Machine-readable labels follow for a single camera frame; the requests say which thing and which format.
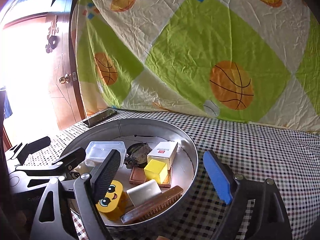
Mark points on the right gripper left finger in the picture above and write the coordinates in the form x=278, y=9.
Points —
x=104, y=175

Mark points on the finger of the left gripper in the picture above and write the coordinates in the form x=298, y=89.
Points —
x=20, y=152
x=57, y=161

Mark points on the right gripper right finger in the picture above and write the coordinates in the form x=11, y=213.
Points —
x=220, y=175

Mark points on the clear plastic box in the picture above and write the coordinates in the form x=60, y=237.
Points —
x=97, y=151

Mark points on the yellow face toy block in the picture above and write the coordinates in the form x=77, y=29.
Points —
x=114, y=203

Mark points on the copper rectangular box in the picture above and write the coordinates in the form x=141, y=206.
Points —
x=138, y=177

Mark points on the white toy block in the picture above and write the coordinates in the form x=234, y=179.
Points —
x=143, y=192

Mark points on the small yellow block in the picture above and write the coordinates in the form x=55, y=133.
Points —
x=156, y=170

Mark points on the brown wooden comb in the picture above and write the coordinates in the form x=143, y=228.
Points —
x=153, y=207

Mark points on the white cardboard box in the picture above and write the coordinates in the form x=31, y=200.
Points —
x=165, y=152

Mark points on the black phone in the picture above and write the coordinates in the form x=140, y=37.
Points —
x=99, y=117

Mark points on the brass door knob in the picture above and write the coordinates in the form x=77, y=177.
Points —
x=64, y=79

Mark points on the wooden door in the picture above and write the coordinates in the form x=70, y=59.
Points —
x=36, y=50

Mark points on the basketball pattern sheet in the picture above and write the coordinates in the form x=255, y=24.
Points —
x=237, y=60

